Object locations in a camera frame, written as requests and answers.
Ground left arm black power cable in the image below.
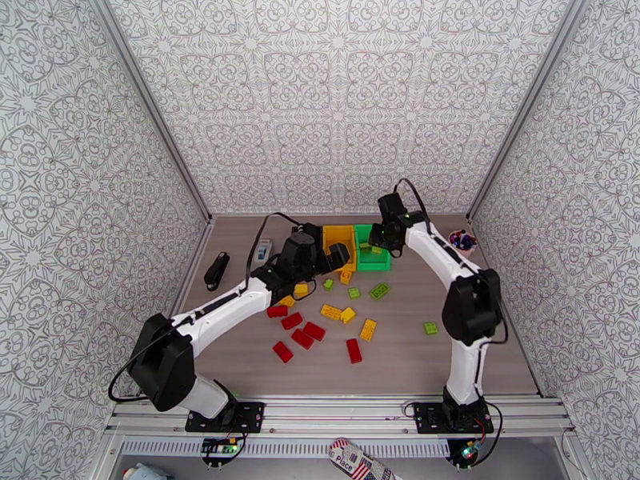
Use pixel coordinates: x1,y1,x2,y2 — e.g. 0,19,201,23
108,315,197,403

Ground flag print object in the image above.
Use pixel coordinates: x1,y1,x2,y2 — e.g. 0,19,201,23
328,437,397,480

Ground aluminium rail frame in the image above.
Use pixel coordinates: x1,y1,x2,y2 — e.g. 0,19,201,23
105,392,574,445

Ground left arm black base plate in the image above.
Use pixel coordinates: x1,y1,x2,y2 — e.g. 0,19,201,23
185,401,266,434

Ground green plastic bin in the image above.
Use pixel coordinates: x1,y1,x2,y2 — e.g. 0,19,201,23
354,223,393,272

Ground pink bowl of small items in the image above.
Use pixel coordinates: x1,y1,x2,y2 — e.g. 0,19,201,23
448,230,478,258

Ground left circuit board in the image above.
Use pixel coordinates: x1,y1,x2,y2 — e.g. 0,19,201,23
201,438,236,457

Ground right circuit board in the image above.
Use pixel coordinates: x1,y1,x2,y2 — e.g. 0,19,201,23
458,439,485,463

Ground aluminium corner post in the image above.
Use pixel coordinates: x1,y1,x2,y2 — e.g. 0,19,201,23
85,0,214,224
466,0,601,221

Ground circuit board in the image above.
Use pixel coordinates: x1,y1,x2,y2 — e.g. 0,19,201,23
458,439,485,463
201,438,236,457

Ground yellow plastic bin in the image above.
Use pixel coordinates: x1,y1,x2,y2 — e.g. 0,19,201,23
321,224,358,273

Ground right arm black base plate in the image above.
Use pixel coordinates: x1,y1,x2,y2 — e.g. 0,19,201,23
414,399,494,436

